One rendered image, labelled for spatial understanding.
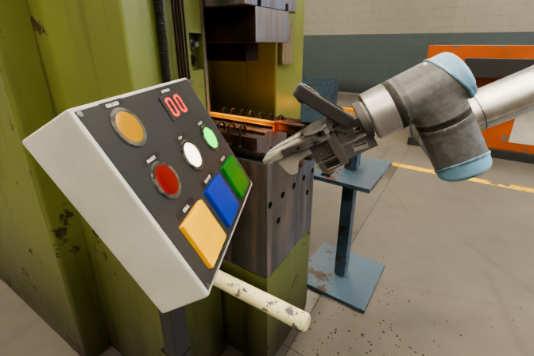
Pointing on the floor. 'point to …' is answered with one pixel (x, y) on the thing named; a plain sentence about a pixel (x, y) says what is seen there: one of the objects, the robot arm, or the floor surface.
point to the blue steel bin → (327, 87)
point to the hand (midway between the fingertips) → (267, 156)
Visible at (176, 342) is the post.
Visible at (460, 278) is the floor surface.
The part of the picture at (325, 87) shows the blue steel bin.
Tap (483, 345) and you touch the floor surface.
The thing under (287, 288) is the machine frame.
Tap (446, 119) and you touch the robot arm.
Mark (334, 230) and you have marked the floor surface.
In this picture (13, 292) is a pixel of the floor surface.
